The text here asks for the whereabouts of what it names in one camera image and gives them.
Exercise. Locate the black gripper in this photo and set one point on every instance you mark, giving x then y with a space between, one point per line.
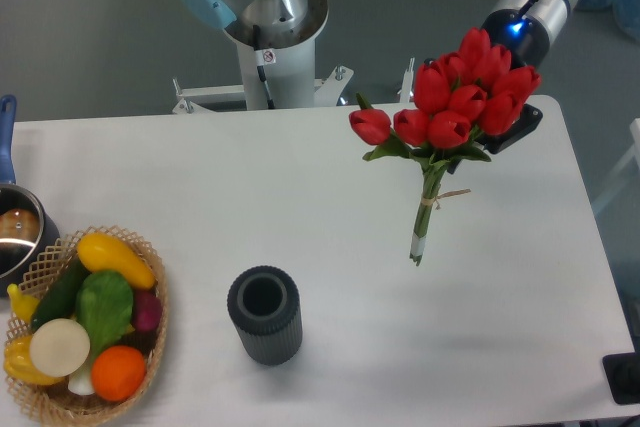
515 129

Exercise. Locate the red tulip bouquet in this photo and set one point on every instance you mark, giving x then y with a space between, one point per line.
459 97

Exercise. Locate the black device at table edge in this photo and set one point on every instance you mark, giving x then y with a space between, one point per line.
622 373

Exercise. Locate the dark grey ribbed vase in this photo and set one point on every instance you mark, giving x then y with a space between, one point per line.
264 305

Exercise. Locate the purple red onion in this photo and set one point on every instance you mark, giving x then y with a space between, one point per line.
147 311

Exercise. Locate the yellow squash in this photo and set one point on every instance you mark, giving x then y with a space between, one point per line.
100 252

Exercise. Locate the green lettuce leaf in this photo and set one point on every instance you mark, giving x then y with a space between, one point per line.
104 307

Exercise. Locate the orange fruit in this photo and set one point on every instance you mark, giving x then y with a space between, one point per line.
118 372

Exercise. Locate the green cucumber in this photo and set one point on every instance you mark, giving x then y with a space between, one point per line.
60 299

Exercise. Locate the white leek stalk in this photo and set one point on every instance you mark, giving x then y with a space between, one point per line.
80 382

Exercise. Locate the white round radish slice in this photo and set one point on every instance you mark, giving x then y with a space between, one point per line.
59 347

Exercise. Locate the woven wicker basket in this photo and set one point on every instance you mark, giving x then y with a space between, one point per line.
55 405

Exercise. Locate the yellow bell pepper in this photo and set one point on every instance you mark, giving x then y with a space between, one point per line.
18 364

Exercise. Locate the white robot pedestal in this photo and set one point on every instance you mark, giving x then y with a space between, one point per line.
271 79

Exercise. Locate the blue handled saucepan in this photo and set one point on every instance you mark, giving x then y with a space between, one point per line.
26 228

